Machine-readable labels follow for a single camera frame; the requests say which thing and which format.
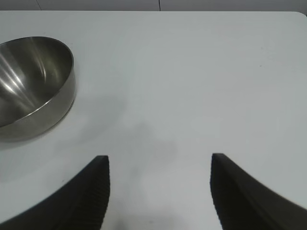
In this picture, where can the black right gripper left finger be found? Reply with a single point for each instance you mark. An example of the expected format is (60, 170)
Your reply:
(72, 201)

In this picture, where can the stainless steel mixing bowl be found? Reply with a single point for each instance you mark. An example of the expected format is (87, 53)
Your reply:
(36, 79)

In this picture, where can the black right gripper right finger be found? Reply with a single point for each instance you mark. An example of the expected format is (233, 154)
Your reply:
(244, 203)

